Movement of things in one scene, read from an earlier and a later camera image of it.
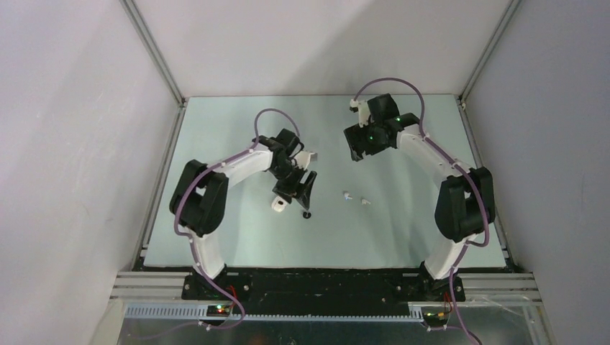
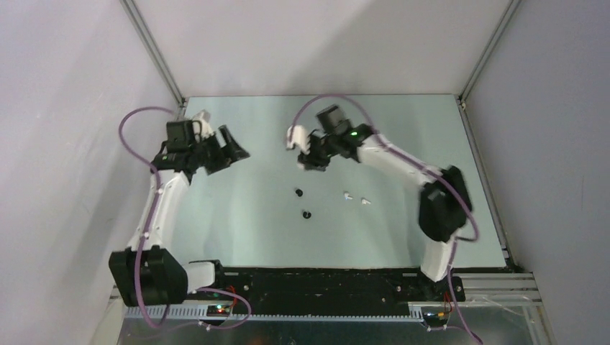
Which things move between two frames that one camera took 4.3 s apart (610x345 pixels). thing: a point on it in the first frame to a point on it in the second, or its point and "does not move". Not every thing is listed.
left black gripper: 290,190 to 222,161
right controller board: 434,318 does not move
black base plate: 321,290 does not move
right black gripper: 355,134 to 310,161
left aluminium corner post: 158,62 does not move
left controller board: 218,310 does not move
